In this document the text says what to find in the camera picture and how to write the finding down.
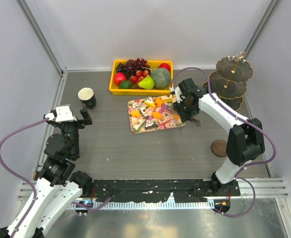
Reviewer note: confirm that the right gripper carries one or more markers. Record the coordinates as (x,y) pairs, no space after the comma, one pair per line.
(183,115)

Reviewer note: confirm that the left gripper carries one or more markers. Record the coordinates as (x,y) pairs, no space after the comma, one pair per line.
(87,119)

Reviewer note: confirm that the metal serving tongs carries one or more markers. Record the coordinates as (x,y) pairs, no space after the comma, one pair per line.
(193,120)

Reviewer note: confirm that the floral serving tray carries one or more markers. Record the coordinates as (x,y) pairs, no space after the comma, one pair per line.
(135,116)

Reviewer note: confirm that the yellow plastic fruit bin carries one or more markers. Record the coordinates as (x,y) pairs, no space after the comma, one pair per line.
(138,92)

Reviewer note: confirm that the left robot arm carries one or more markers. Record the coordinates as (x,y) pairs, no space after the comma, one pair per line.
(57,185)

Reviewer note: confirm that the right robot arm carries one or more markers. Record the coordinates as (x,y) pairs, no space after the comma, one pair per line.
(245,141)

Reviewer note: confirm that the black paper cup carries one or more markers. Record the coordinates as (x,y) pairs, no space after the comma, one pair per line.
(87,97)

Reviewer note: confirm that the green melon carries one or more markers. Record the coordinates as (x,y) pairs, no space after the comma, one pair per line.
(161,77)

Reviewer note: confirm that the orange fish cookie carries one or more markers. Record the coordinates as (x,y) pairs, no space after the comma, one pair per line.
(156,115)

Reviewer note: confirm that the three-tier black cake stand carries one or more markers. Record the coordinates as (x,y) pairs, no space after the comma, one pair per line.
(229,80)

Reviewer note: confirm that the green pear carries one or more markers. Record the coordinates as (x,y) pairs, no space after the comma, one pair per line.
(147,83)

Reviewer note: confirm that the green white cake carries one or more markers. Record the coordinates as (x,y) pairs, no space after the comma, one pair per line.
(138,126)

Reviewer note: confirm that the chocolate cake slice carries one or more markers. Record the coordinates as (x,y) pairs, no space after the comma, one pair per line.
(150,125)

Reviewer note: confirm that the red cherries cluster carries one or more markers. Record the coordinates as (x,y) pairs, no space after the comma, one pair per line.
(139,76)

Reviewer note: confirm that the green lime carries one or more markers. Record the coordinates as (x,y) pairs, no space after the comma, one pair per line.
(125,85)

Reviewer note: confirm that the red apple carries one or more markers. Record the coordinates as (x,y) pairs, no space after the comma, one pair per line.
(119,77)

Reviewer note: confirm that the round wooden coaster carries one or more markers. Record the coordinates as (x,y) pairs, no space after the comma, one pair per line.
(218,148)

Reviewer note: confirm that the dark red grape bunch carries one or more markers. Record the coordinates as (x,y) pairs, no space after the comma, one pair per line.
(130,67)

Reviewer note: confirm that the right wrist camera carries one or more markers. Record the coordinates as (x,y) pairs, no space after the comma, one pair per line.
(177,92)

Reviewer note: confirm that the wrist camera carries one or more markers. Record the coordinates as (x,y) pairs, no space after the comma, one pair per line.
(60,114)
(177,92)

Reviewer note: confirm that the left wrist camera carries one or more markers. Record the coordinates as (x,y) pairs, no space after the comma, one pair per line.
(60,114)

